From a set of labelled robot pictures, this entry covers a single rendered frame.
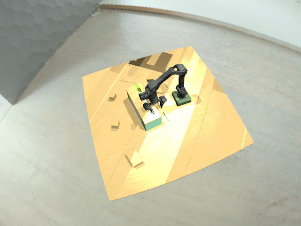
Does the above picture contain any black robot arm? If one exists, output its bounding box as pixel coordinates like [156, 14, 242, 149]
[138, 64, 188, 101]

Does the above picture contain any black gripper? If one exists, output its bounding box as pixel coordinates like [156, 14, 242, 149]
[143, 95, 167, 112]

